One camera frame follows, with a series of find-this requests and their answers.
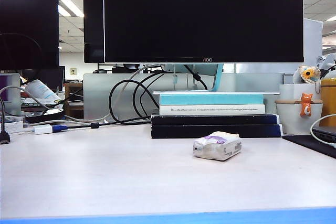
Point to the white purple tissue packet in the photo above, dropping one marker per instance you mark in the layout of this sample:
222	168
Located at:
215	148

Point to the thick black flat box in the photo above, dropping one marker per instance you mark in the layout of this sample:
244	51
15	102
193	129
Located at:
183	130

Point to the teal book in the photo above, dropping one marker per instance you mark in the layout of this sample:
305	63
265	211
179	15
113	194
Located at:
210	99

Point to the white book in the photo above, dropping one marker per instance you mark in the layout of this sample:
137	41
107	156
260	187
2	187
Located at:
210	112

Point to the thin black flat box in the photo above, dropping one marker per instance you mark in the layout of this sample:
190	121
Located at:
210	119

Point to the silver light-blue monitor stand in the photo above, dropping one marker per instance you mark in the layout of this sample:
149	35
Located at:
217	77

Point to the black AOC monitor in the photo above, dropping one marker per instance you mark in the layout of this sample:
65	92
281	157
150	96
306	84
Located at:
202	16

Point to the brown wooden cabinet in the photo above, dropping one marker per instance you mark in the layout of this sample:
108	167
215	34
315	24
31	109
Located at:
73	108

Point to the black monitor with white sticker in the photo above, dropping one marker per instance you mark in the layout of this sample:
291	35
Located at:
93	24

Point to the blue VGA connector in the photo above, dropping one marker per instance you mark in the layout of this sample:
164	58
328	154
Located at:
60	128

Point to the small dark background monitor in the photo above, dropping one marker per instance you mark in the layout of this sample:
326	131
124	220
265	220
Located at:
50	77

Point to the white cup with cat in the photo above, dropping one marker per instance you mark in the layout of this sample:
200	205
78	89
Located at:
288	116

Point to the black shallow dish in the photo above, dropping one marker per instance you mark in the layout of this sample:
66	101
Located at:
44	116

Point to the white adapter box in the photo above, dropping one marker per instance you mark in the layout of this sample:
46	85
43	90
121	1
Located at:
43	129

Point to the white bottle with blue print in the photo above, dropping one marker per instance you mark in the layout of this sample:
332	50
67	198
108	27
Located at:
39	89

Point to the stack of papers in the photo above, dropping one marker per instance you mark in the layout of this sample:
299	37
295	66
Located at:
31	102

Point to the orange cat figurine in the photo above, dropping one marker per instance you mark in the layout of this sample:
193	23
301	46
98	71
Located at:
305	108

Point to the plush toy with sunflower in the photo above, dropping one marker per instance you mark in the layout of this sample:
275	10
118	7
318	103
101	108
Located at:
307	73

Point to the black mouse pad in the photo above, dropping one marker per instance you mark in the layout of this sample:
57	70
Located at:
309	144

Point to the white partition board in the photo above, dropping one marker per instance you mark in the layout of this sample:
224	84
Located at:
313	45

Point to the silver device with purple screen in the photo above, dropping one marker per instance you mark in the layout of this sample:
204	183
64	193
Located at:
13	95

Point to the small white box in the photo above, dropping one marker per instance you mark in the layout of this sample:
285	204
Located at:
13	127

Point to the black monitor with thin bezel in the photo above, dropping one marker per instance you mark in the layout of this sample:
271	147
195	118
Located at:
26	24

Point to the yellow canister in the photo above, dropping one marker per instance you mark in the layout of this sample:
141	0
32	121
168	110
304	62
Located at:
329	98

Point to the black laptop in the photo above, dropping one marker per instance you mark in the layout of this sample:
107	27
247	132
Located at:
325	133

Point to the wall socket plate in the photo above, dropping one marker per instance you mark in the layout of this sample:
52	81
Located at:
73	71

